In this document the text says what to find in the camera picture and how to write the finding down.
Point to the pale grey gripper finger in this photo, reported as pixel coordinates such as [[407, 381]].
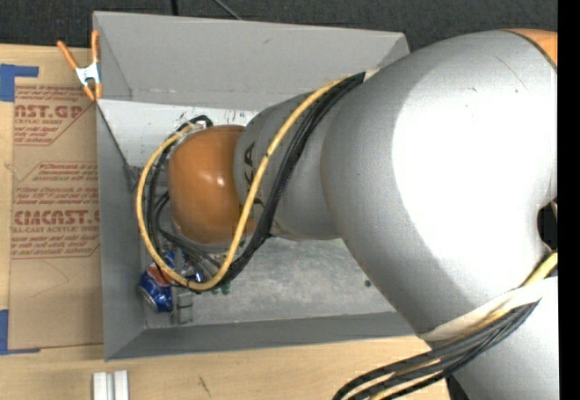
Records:
[[178, 308], [188, 308]]

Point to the blue drink can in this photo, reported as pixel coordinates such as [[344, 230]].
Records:
[[154, 292]]

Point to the grey metal bin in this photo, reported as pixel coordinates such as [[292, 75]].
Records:
[[290, 289]]

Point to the brown cardboard board red print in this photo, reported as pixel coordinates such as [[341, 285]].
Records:
[[50, 280]]

